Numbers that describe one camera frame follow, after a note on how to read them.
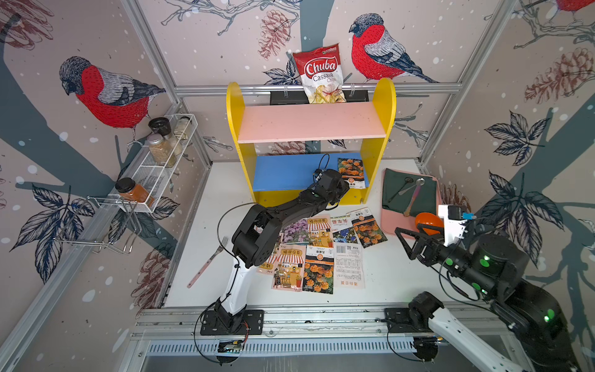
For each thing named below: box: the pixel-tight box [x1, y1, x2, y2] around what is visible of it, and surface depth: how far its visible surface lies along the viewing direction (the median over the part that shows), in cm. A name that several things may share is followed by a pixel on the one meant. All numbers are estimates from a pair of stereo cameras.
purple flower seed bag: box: [281, 218, 310, 244], surface depth 96 cm
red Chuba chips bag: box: [292, 43, 348, 104], surface depth 85 cm
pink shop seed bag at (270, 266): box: [256, 241, 282, 276], surface depth 87 cm
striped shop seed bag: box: [306, 213, 334, 248], surface depth 97 cm
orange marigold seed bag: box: [348, 206, 389, 249], surface depth 97 cm
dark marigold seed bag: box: [302, 244, 334, 295], surface depth 87 cm
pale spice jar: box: [173, 116, 192, 141], surface depth 87 cm
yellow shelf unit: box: [225, 78, 398, 204], surface depth 81 cm
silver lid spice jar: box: [147, 133, 176, 166], surface depth 74 cm
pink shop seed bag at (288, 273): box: [271, 244, 306, 293], surface depth 87 cm
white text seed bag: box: [333, 241, 365, 290], surface depth 87 cm
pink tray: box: [381, 168, 442, 235], surface depth 102 cm
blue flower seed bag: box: [330, 215, 359, 245], surface depth 97 cm
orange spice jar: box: [114, 177, 149, 203], surface depth 62 cm
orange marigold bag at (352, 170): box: [337, 158, 366, 190], surface depth 100 cm
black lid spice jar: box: [147, 117, 172, 139], surface depth 76 cm
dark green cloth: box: [381, 168, 437, 217], surface depth 111 cm
